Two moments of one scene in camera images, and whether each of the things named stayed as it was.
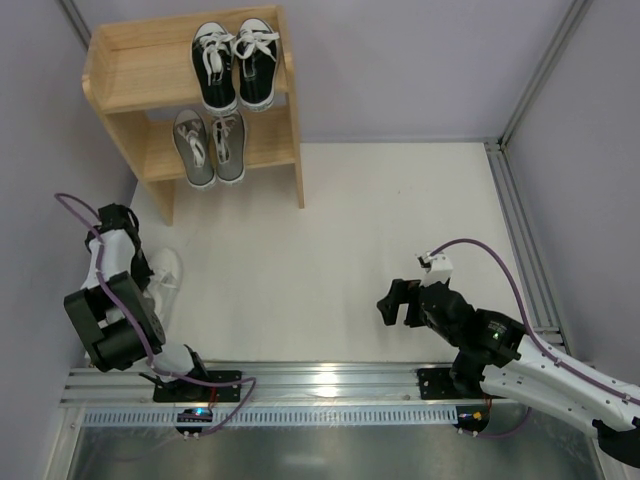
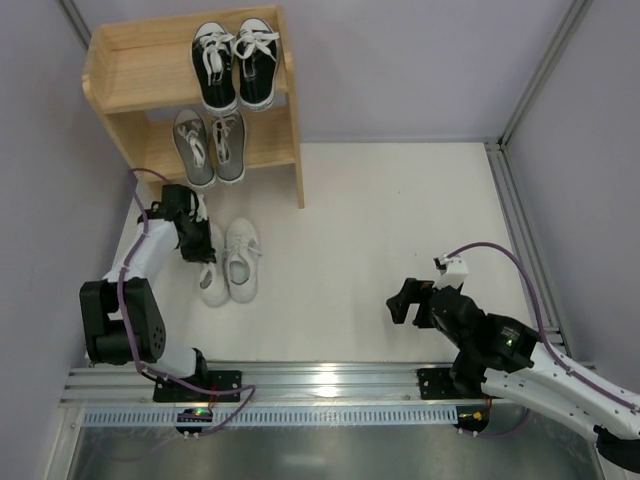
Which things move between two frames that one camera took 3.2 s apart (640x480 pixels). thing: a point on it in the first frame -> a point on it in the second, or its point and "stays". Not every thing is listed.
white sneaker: (164, 285) -> (241, 254)
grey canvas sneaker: (229, 141) stays
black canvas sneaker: (213, 48) stays
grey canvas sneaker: (191, 138) stays
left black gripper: (114, 219) -> (198, 242)
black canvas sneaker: (256, 53) stays
